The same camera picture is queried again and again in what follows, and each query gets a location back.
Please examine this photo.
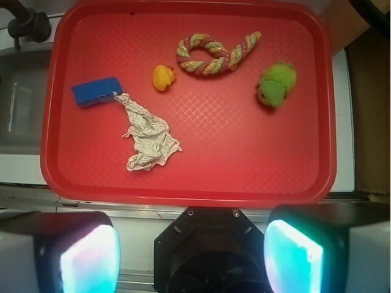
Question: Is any red plastic tray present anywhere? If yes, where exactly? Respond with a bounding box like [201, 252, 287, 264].
[40, 1, 337, 208]

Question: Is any dark faucet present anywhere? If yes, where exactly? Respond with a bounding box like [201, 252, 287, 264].
[1, 0, 51, 51]

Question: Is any yellow rubber duck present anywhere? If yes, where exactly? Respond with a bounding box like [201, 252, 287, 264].
[152, 65, 176, 92]

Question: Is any multicolour rope toy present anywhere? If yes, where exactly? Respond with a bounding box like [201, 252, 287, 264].
[176, 31, 262, 76]

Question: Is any blue sponge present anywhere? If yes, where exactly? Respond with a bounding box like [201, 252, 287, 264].
[71, 77, 123, 107]

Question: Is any metal sink basin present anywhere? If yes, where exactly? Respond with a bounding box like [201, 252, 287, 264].
[1, 43, 53, 185]

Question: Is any crumpled white paper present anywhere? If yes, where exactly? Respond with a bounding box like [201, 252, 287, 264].
[114, 93, 183, 172]

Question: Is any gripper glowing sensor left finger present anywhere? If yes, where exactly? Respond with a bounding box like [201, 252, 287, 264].
[1, 211, 120, 292]

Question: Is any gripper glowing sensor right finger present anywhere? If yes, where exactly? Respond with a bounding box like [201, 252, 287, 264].
[263, 202, 390, 292]

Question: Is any green plush animal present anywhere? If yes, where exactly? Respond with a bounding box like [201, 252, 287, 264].
[257, 61, 297, 109]

